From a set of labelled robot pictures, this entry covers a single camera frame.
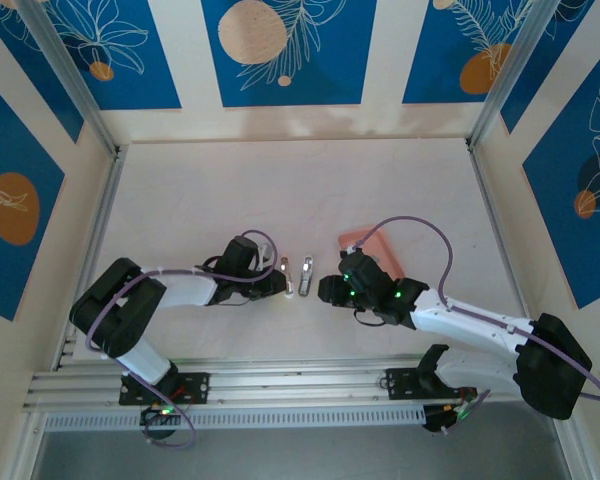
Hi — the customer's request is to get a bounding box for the pink mini stapler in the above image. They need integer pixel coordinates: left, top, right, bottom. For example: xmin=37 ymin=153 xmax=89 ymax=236
xmin=281 ymin=255 xmax=295 ymax=299

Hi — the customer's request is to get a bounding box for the grey white clip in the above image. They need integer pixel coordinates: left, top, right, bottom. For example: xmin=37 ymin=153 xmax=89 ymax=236
xmin=298 ymin=255 xmax=315 ymax=297

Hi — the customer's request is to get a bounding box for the pink plastic tray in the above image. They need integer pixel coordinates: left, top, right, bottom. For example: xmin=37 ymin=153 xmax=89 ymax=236
xmin=336 ymin=225 xmax=407 ymax=282

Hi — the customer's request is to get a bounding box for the black controller board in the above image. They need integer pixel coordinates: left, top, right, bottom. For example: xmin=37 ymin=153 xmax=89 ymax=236
xmin=138 ymin=404 xmax=187 ymax=442
xmin=422 ymin=402 xmax=474 ymax=436

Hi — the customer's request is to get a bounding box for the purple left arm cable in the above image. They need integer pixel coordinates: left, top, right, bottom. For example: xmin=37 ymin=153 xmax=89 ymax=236
xmin=87 ymin=228 xmax=280 ymax=449

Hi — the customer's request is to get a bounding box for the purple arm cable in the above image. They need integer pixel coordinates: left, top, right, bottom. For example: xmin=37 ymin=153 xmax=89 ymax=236
xmin=352 ymin=215 xmax=600 ymax=436
xmin=87 ymin=228 xmax=280 ymax=449

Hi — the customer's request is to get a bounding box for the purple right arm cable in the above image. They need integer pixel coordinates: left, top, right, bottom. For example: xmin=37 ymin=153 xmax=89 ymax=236
xmin=352 ymin=215 xmax=600 ymax=436

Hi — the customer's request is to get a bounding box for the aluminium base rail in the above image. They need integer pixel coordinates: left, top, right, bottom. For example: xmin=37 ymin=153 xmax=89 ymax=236
xmin=22 ymin=352 xmax=575 ymax=415

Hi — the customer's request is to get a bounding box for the white slotted cable duct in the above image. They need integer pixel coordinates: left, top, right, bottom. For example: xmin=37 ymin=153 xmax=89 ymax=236
xmin=42 ymin=405 xmax=427 ymax=433

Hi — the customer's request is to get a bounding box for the aluminium side rail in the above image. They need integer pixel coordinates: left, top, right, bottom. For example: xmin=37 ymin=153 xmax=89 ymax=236
xmin=51 ymin=143 xmax=130 ymax=372
xmin=466 ymin=141 xmax=545 ymax=361

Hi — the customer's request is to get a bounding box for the aluminium frame post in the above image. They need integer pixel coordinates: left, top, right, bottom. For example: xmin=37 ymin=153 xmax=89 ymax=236
xmin=467 ymin=0 xmax=569 ymax=151
xmin=15 ymin=0 xmax=120 ymax=157

